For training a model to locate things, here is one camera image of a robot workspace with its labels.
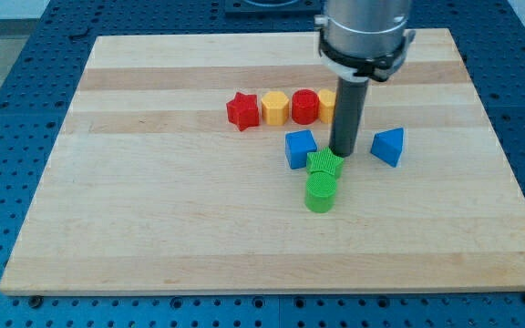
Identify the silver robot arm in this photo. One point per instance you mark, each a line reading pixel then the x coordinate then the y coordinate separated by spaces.
pixel 364 39

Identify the blue triangle block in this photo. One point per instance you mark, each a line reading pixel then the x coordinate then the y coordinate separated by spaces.
pixel 388 146

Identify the blue cube block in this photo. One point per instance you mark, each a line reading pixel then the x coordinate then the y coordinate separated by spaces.
pixel 297 145

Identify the red star block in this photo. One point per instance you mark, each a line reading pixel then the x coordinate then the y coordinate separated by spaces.
pixel 243 111

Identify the green star block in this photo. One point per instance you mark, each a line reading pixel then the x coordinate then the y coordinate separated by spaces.
pixel 325 161

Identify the yellow hexagon block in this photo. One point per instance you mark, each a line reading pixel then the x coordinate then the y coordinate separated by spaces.
pixel 275 108

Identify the green cylinder block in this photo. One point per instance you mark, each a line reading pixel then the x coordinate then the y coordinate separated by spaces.
pixel 320 191

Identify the wooden board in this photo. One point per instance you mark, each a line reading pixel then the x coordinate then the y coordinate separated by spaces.
pixel 150 190

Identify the red cylinder block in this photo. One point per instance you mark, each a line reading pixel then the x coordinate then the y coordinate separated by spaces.
pixel 305 103

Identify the yellow block behind rod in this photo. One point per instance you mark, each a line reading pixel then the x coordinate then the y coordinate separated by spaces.
pixel 326 107

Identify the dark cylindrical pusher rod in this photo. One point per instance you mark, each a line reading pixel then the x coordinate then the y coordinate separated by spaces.
pixel 349 105

